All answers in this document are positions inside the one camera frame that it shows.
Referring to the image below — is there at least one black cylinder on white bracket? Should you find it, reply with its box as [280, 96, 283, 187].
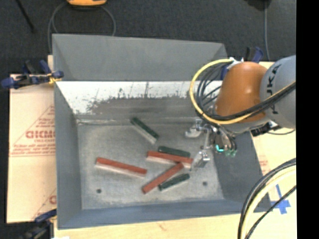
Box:
[250, 121, 280, 137]

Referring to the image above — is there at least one red-brown flat block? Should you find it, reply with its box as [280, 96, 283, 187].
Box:
[94, 157, 148, 178]
[146, 150, 194, 169]
[142, 162, 184, 195]

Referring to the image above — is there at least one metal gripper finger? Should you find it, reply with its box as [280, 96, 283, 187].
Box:
[184, 122, 207, 138]
[190, 150, 211, 171]

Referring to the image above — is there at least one grey metal bin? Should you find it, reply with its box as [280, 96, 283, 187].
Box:
[51, 33, 272, 229]

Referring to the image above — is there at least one dark green flat block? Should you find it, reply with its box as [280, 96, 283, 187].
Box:
[130, 117, 160, 145]
[158, 173, 190, 191]
[158, 145, 191, 158]

